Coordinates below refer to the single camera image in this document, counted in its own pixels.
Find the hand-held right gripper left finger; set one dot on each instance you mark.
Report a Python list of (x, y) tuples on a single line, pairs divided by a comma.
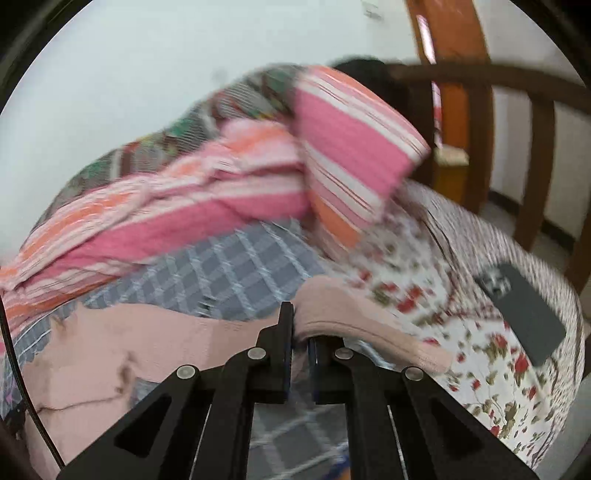
[(287, 369)]

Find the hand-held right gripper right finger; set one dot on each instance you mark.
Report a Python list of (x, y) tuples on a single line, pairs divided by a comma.
[(314, 369)]

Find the pink knitted sweater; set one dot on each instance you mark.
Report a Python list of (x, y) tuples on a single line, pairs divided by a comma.
[(161, 341)]

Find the grey checked blanket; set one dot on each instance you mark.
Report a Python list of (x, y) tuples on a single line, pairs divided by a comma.
[(231, 267)]

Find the floral bedsheet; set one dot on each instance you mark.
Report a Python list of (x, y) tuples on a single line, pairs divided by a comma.
[(461, 323)]

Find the pink orange striped quilt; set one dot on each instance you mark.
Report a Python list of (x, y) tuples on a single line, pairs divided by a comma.
[(184, 221)]

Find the black smartphone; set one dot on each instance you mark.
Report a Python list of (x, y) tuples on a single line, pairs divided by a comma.
[(521, 314)]

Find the pink striped pillow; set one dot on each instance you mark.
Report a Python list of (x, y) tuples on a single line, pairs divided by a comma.
[(351, 138)]

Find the patchwork patterned cloth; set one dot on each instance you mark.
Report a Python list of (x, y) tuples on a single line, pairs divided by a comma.
[(152, 147)]

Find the orange wooden door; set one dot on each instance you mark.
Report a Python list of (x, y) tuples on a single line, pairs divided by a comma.
[(455, 55)]

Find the brown wooden bed frame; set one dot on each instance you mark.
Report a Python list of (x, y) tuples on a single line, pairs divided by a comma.
[(540, 152)]

